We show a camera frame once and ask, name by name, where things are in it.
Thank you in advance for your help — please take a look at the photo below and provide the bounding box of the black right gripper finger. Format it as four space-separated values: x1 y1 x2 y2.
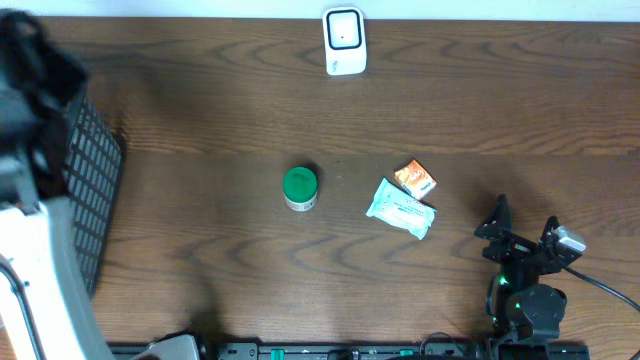
540 215 559 240
474 194 511 239

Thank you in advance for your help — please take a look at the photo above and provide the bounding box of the orange small carton box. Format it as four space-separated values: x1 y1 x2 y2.
394 160 437 200

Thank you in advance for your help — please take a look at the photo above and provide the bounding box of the light blue wipes packet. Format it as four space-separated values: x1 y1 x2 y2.
366 178 437 240

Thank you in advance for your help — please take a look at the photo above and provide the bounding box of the green lid cup container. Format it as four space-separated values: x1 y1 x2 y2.
282 167 318 212

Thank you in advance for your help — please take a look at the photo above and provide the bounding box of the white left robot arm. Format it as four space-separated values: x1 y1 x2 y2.
1 9 206 360

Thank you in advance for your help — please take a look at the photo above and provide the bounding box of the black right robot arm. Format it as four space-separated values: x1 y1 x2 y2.
474 194 581 359

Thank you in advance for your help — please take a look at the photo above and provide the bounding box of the white barcode scanner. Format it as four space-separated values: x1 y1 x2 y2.
322 6 367 76

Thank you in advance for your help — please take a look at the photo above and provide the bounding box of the dark grey plastic basket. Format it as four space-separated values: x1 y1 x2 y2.
63 96 124 295

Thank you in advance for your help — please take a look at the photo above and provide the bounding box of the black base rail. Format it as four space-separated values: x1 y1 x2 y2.
204 338 591 360

